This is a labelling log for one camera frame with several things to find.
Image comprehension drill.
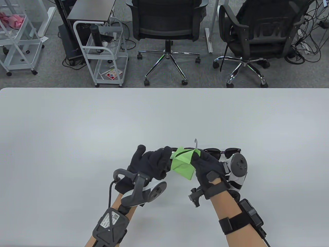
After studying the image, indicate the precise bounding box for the person's left hand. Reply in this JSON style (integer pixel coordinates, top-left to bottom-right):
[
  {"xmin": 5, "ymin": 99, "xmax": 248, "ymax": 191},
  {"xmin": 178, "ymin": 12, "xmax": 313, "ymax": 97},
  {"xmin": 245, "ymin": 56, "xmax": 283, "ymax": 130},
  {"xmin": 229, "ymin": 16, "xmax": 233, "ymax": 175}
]
[{"xmin": 114, "ymin": 145, "xmax": 173, "ymax": 195}]

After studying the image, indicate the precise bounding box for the person's right hand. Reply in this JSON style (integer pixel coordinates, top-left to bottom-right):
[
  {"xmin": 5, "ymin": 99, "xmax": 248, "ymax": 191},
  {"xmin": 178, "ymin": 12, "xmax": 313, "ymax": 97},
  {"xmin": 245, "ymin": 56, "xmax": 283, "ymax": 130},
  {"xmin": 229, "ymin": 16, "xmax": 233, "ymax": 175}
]
[{"xmin": 191, "ymin": 149, "xmax": 231, "ymax": 200}]

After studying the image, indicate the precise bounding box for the green cleaning cloth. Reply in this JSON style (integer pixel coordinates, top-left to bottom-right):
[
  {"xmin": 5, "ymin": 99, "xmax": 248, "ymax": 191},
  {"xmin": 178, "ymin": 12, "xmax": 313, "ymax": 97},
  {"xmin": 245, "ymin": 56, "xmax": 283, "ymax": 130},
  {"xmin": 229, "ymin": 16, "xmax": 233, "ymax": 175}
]
[{"xmin": 170, "ymin": 147, "xmax": 201, "ymax": 181}]

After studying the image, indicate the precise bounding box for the grey handheld controller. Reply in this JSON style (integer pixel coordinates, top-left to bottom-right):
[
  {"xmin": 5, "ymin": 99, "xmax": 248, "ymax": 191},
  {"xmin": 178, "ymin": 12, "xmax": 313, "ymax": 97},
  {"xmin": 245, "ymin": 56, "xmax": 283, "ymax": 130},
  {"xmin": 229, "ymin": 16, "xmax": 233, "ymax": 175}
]
[
  {"xmin": 113, "ymin": 169, "xmax": 167, "ymax": 207},
  {"xmin": 226, "ymin": 153, "xmax": 248, "ymax": 191}
]

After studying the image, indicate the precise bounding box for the person's right forearm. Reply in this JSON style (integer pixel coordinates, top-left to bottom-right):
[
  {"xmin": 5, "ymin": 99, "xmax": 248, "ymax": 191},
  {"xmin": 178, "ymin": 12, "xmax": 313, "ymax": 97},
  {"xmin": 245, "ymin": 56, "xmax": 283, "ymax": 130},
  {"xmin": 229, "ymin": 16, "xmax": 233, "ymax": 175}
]
[{"xmin": 209, "ymin": 180, "xmax": 268, "ymax": 247}]

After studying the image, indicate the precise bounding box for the person's left forearm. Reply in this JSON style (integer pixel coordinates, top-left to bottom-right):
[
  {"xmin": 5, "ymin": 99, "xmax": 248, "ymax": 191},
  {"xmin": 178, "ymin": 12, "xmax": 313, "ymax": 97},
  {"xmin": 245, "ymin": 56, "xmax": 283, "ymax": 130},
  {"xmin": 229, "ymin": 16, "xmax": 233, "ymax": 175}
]
[{"xmin": 85, "ymin": 193, "xmax": 139, "ymax": 247}]

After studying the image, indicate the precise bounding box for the black wrist sensor pack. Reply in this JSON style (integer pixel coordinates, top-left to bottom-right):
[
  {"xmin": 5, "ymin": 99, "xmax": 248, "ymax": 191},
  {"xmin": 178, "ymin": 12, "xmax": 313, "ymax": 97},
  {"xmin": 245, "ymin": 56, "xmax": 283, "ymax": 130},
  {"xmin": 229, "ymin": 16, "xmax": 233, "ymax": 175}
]
[
  {"xmin": 93, "ymin": 208, "xmax": 130, "ymax": 247},
  {"xmin": 218, "ymin": 199, "xmax": 267, "ymax": 238}
]

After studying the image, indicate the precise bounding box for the red and white packet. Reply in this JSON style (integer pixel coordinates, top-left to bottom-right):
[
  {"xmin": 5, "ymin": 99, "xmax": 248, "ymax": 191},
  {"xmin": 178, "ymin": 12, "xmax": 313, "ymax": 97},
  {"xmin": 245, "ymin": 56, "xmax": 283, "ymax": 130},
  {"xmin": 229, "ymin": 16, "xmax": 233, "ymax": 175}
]
[{"xmin": 105, "ymin": 69, "xmax": 122, "ymax": 80}]

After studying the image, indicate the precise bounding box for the white metal rolling cart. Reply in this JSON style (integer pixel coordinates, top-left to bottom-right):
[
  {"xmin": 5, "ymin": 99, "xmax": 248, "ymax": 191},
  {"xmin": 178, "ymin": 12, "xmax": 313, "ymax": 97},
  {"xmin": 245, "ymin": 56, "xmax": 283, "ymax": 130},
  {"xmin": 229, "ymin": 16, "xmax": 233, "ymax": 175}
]
[
  {"xmin": 0, "ymin": 0, "xmax": 44, "ymax": 76},
  {"xmin": 73, "ymin": 17, "xmax": 129, "ymax": 88}
]

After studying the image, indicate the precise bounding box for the white desk leg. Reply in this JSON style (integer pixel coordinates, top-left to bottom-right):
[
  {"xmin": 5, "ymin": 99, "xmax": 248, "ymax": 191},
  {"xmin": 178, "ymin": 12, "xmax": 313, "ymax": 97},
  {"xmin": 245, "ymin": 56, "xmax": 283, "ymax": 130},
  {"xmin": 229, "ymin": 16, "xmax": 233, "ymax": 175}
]
[
  {"xmin": 205, "ymin": 0, "xmax": 219, "ymax": 54},
  {"xmin": 38, "ymin": 7, "xmax": 56, "ymax": 38}
]

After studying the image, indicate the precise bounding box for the black bottle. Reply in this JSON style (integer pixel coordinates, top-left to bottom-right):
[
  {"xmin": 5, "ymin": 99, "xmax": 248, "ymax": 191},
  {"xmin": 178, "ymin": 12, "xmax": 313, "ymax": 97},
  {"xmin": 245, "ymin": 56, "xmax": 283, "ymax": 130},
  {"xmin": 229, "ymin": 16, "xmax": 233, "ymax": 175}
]
[{"xmin": 90, "ymin": 25, "xmax": 104, "ymax": 54}]

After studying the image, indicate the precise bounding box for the black mesh office chair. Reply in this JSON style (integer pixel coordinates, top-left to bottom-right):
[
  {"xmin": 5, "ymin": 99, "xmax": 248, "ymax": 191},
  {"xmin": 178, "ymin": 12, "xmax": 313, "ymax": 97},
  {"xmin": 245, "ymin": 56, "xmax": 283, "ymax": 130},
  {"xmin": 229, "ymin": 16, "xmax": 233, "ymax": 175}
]
[
  {"xmin": 126, "ymin": 0, "xmax": 208, "ymax": 86},
  {"xmin": 213, "ymin": 0, "xmax": 313, "ymax": 88}
]

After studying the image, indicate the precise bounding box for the black computer tower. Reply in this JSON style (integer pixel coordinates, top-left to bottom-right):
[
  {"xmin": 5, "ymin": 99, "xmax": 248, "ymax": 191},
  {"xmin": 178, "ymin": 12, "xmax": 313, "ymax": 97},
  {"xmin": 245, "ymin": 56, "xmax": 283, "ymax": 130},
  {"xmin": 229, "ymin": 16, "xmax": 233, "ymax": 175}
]
[{"xmin": 58, "ymin": 24, "xmax": 86, "ymax": 61}]

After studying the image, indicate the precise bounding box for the white power strip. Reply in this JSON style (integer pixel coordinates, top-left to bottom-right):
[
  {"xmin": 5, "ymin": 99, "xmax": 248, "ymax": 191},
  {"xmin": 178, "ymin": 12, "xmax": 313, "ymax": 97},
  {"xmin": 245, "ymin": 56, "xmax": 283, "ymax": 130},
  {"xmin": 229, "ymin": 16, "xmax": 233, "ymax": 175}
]
[{"xmin": 298, "ymin": 41, "xmax": 311, "ymax": 54}]

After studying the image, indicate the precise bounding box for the dark side table top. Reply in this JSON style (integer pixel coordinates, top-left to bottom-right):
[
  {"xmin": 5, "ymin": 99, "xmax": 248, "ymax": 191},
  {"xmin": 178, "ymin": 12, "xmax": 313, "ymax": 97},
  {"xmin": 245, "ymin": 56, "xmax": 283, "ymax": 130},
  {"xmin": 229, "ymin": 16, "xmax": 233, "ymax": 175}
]
[{"xmin": 67, "ymin": 0, "xmax": 115, "ymax": 23}]

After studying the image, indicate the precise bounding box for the pink cloth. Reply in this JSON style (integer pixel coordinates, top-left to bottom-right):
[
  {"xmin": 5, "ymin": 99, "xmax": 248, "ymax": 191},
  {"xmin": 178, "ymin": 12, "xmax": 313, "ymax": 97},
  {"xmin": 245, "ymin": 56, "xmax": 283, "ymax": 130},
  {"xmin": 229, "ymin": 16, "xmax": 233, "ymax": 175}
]
[{"xmin": 0, "ymin": 12, "xmax": 26, "ymax": 28}]

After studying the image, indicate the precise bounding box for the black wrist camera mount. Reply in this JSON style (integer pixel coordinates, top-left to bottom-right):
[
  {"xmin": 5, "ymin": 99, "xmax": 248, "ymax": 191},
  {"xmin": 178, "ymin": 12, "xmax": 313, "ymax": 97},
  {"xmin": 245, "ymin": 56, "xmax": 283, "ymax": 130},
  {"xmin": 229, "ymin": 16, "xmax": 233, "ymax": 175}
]
[{"xmin": 188, "ymin": 187, "xmax": 205, "ymax": 208}]

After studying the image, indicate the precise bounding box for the tangle of black cables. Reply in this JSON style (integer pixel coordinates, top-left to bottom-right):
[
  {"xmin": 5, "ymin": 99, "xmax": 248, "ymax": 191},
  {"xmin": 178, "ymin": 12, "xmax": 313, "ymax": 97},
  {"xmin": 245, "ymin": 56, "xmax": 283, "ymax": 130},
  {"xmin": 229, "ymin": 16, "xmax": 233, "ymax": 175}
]
[{"xmin": 285, "ymin": 0, "xmax": 329, "ymax": 64}]

